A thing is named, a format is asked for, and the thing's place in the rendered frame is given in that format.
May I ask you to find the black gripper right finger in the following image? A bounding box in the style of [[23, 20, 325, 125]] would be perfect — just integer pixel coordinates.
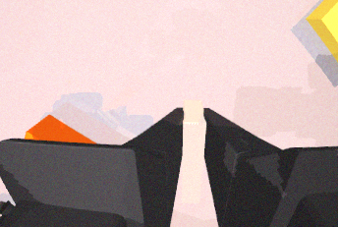
[[203, 107, 338, 227]]

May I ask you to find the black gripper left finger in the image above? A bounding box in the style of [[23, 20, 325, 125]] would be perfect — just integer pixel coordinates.
[[0, 107, 185, 227]]

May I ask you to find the yellow rectangular block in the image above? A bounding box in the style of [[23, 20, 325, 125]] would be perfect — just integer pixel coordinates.
[[306, 0, 338, 61]]

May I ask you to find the cream domino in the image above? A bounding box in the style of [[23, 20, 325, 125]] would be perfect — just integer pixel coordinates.
[[182, 99, 207, 203]]

